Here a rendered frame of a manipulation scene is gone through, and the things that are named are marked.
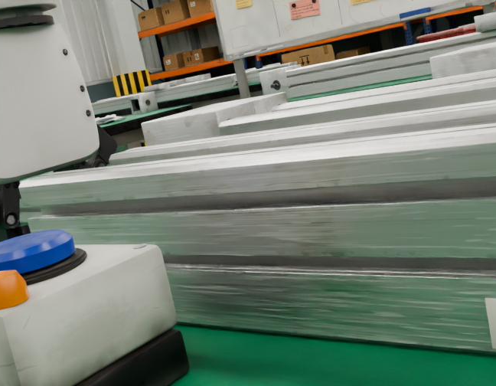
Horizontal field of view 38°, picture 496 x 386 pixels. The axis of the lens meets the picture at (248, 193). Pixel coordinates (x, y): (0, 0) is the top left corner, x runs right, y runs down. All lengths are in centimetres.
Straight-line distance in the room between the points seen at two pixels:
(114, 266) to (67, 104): 24
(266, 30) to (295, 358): 352
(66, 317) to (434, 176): 15
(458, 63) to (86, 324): 53
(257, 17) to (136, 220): 348
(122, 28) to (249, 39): 478
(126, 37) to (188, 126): 798
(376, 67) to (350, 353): 177
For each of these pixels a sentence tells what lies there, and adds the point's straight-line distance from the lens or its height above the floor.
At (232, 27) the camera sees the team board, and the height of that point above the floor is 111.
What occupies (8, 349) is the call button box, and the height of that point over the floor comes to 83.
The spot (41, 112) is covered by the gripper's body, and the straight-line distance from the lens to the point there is 50.
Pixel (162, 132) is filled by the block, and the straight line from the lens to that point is 62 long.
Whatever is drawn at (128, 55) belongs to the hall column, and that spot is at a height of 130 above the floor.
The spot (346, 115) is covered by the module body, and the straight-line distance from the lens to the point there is 51.
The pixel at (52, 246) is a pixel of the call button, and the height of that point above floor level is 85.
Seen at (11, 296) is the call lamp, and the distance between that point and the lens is 27.
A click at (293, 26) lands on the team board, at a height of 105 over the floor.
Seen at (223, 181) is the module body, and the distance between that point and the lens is 33.
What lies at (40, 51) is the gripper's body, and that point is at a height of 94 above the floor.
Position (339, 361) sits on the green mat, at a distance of 30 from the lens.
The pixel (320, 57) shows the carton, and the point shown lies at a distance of 489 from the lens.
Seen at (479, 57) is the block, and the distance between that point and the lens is 72.
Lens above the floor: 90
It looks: 10 degrees down
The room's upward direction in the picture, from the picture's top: 12 degrees counter-clockwise
